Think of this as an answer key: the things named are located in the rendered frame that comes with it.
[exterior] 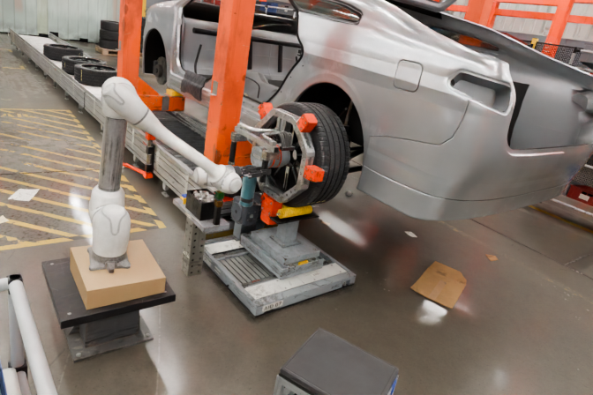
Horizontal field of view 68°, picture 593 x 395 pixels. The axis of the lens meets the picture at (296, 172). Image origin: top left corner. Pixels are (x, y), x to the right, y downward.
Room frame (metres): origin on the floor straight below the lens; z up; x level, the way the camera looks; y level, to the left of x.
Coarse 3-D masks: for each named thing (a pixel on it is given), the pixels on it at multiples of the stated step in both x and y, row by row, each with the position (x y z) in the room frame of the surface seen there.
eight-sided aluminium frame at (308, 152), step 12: (276, 108) 2.65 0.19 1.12; (264, 120) 2.70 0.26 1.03; (288, 120) 2.52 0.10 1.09; (300, 132) 2.43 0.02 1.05; (252, 144) 2.76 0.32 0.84; (300, 144) 2.42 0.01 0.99; (312, 156) 2.39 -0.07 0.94; (300, 168) 2.39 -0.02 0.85; (300, 180) 2.37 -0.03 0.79; (276, 192) 2.58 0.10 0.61; (288, 192) 2.44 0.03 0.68; (300, 192) 2.43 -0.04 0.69
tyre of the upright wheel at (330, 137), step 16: (304, 112) 2.55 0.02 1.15; (320, 112) 2.60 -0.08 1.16; (320, 128) 2.47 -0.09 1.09; (336, 128) 2.56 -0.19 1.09; (320, 144) 2.42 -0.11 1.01; (336, 144) 2.48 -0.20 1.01; (320, 160) 2.39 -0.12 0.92; (336, 160) 2.45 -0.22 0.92; (336, 176) 2.46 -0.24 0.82; (304, 192) 2.45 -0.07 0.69; (320, 192) 2.44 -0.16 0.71; (336, 192) 2.54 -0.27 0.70
